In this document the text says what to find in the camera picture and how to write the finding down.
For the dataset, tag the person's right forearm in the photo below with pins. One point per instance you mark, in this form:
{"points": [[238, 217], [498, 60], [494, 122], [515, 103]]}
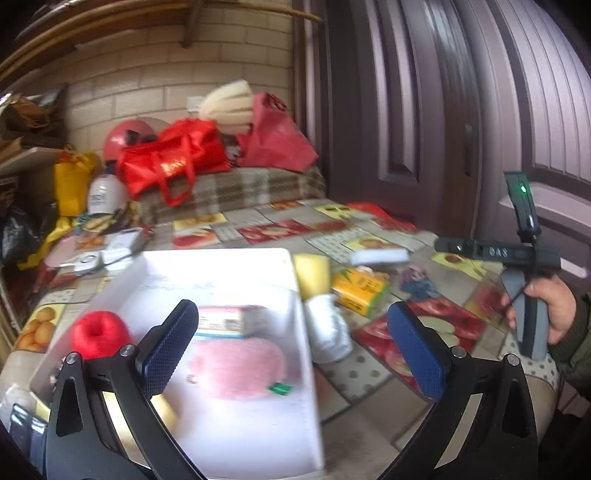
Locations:
{"points": [[579, 341]]}

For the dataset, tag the white grey sponge block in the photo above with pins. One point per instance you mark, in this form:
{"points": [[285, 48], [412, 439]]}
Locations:
{"points": [[378, 254]]}

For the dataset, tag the white tray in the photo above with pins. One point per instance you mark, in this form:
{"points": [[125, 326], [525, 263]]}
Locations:
{"points": [[221, 277]]}

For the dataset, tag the orange juice carton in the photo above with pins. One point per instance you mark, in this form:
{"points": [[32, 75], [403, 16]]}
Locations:
{"points": [[360, 288]]}

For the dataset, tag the yellow sponge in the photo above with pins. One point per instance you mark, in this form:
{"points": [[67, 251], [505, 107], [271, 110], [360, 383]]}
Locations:
{"points": [[311, 274]]}

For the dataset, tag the white crumpled cloth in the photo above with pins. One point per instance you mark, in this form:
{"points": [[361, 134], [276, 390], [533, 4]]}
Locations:
{"points": [[328, 332]]}

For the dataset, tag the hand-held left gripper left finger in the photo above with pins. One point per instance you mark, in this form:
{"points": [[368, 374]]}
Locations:
{"points": [[168, 350]]}

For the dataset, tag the pink plate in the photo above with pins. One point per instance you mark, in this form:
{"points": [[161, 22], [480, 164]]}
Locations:
{"points": [[60, 251]]}

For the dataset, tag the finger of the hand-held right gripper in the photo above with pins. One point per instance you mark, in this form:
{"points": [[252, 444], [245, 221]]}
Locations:
{"points": [[471, 249]]}

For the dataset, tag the white round gadget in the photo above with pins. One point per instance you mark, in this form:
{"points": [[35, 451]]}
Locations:
{"points": [[87, 264]]}

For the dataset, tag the fruit print tablecloth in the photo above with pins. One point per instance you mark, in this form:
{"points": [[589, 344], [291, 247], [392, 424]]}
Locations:
{"points": [[360, 406]]}

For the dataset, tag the dark packet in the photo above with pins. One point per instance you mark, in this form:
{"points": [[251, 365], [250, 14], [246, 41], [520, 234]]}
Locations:
{"points": [[27, 429]]}

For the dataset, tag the white shelf board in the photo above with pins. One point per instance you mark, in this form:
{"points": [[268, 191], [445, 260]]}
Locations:
{"points": [[27, 159]]}

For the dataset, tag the cream knitted item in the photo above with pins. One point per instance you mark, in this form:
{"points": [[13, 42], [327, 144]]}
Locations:
{"points": [[231, 106]]}

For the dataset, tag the colourful snack packet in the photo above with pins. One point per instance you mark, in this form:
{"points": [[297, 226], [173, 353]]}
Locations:
{"points": [[99, 224]]}

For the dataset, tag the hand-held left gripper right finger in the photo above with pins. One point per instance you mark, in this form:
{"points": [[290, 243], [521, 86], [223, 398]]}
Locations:
{"points": [[415, 350]]}

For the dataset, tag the pink plush toy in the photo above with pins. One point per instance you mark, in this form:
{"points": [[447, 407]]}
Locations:
{"points": [[240, 369]]}

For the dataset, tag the brown leather bag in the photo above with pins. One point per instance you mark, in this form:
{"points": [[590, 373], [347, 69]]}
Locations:
{"points": [[32, 115]]}

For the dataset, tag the red apple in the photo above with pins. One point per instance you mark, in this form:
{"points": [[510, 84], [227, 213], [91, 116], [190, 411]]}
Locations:
{"points": [[99, 334]]}

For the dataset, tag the plaid covered bench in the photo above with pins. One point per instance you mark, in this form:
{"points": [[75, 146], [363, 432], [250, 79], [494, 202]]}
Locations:
{"points": [[258, 189]]}

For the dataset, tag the person's right hand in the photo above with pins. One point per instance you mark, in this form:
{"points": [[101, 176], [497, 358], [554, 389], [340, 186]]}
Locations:
{"points": [[558, 304]]}

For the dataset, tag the white packet with blue label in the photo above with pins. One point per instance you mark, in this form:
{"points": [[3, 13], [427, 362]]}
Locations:
{"points": [[221, 323]]}

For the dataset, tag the black plastic bag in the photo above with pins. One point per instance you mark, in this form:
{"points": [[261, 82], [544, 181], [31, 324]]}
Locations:
{"points": [[18, 235]]}

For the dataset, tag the yellow bag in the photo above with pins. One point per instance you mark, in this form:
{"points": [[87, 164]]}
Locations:
{"points": [[71, 184]]}

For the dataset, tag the white small box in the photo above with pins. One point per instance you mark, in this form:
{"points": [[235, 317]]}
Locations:
{"points": [[122, 242]]}

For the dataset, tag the red helmet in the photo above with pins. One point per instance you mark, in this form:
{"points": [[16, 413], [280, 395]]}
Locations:
{"points": [[117, 138]]}

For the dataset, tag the white round jar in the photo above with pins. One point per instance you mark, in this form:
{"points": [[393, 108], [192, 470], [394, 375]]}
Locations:
{"points": [[104, 194]]}

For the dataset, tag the red cloth bag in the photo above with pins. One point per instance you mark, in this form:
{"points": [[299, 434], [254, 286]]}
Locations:
{"points": [[272, 143]]}

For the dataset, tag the shiny red tote bag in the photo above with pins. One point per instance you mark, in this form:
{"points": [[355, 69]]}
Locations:
{"points": [[157, 157]]}

